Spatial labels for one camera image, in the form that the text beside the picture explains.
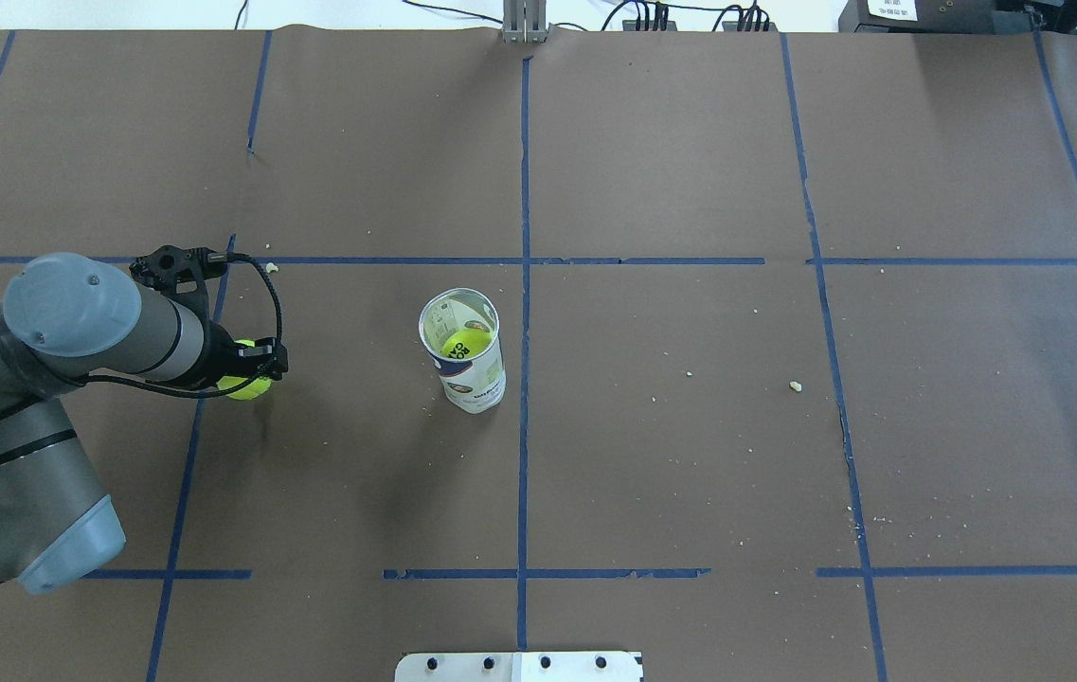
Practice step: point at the black equipment box with label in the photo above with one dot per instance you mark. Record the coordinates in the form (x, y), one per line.
(958, 17)

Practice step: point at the yellow tennis ball inside can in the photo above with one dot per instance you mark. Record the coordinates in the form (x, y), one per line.
(466, 344)

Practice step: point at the clear plastic tennis ball can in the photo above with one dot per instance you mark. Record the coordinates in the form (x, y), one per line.
(476, 385)

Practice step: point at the black cable plug cluster left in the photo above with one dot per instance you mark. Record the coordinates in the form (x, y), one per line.
(641, 17)

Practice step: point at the black cable plug cluster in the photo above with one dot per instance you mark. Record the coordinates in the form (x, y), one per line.
(641, 17)
(750, 18)

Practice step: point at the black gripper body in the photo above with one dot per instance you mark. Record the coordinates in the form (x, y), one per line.
(217, 356)

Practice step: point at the black cable plug cluster right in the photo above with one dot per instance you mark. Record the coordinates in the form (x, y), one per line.
(750, 18)

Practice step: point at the grey aluminium post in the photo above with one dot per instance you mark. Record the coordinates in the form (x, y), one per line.
(524, 22)

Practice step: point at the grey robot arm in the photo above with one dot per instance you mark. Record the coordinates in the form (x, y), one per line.
(68, 322)

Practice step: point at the yellow tennis ball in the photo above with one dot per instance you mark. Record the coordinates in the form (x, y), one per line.
(466, 344)
(239, 365)

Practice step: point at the white metal mount base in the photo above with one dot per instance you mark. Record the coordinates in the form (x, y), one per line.
(522, 666)

